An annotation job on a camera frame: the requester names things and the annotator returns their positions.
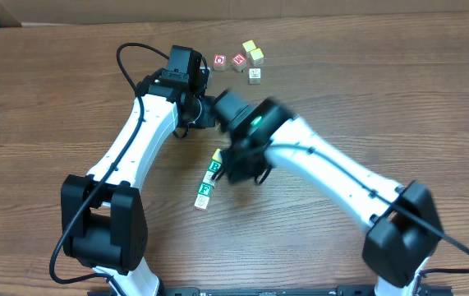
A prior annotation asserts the red Y wooden block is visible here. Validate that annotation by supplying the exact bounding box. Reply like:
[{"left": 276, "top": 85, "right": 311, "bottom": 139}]
[{"left": 212, "top": 148, "right": 223, "bottom": 163}]

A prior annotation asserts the green letter B block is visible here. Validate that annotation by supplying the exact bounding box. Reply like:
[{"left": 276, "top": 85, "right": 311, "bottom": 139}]
[{"left": 207, "top": 160, "right": 222, "bottom": 173}]

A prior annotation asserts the green letter F block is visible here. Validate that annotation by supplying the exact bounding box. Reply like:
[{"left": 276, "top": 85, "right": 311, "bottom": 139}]
[{"left": 198, "top": 183, "right": 214, "bottom": 197}]

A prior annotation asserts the plain E pretzel block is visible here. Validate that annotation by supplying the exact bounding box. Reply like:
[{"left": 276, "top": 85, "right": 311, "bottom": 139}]
[{"left": 194, "top": 194, "right": 210, "bottom": 211}]

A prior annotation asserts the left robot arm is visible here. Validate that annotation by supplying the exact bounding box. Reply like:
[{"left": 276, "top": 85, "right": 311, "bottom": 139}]
[{"left": 48, "top": 45, "right": 214, "bottom": 296}]

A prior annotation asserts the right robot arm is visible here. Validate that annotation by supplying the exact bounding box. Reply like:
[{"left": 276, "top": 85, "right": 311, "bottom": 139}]
[{"left": 211, "top": 90, "right": 442, "bottom": 295}]

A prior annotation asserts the red apple picture block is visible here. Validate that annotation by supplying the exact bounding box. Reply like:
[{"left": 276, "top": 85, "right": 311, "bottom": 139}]
[{"left": 213, "top": 54, "right": 227, "bottom": 72}]

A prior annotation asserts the red letter M block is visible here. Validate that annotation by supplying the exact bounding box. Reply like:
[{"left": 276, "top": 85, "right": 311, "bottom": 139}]
[{"left": 232, "top": 53, "right": 247, "bottom": 72}]

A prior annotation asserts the blue X wooden block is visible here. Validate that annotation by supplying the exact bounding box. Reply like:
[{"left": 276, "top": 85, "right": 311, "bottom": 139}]
[{"left": 248, "top": 68, "right": 261, "bottom": 85}]

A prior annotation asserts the yellow front wooden block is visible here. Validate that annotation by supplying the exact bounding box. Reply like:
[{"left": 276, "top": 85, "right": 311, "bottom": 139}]
[{"left": 249, "top": 48, "right": 264, "bottom": 67}]

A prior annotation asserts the yellow wooden block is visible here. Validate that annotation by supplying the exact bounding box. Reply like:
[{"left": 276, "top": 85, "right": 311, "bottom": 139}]
[
  {"left": 249, "top": 48, "right": 264, "bottom": 67},
  {"left": 242, "top": 39, "right": 257, "bottom": 55}
]

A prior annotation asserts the yellow rear wooden block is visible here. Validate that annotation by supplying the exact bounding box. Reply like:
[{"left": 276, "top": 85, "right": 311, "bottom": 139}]
[{"left": 242, "top": 39, "right": 257, "bottom": 55}]

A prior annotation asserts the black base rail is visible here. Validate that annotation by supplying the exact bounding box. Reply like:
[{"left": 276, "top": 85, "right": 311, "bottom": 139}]
[{"left": 86, "top": 284, "right": 453, "bottom": 296}]

